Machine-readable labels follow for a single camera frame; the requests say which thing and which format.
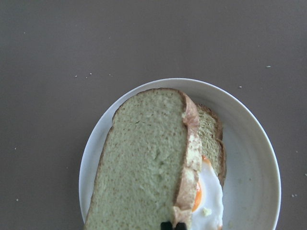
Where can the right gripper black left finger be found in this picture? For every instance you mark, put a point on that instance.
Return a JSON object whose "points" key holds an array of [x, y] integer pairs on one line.
{"points": [[166, 226]]}

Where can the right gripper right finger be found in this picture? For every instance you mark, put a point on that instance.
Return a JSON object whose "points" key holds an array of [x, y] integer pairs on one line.
{"points": [[181, 226]]}

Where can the bread slice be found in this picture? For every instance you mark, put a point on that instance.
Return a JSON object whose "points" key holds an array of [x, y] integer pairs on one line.
{"points": [[150, 164], [211, 134]]}

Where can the fried egg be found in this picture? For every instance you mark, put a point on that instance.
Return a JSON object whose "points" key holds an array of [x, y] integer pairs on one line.
{"points": [[207, 213]]}

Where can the white plate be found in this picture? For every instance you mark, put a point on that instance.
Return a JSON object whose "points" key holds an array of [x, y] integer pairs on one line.
{"points": [[252, 188]]}

